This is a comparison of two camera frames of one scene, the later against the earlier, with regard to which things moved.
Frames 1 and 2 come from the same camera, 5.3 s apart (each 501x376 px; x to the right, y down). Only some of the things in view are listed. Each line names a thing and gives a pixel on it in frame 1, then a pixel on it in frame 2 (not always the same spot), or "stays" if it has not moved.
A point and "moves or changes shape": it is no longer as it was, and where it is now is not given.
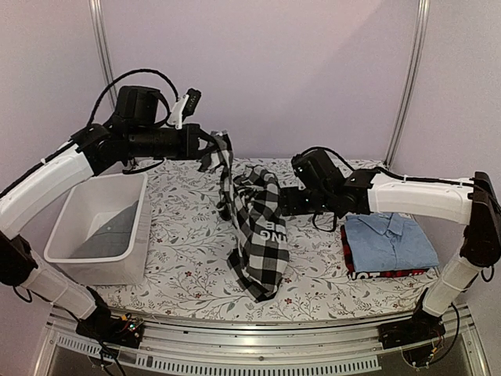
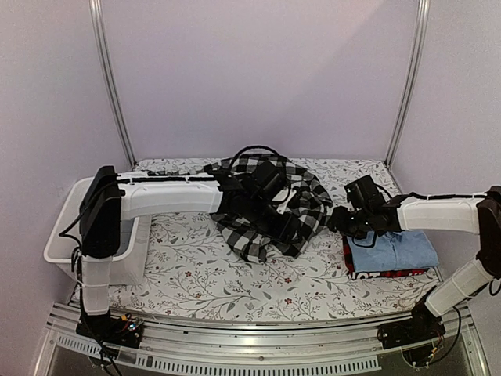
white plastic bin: x=102 y=232 stays
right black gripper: x=289 y=204 → x=338 y=222
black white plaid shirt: x=257 y=262 moves or changes shape
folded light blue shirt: x=383 y=241 stays
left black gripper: x=190 y=149 → x=286 y=232
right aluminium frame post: x=419 y=51 stays
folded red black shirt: x=358 y=275 stays
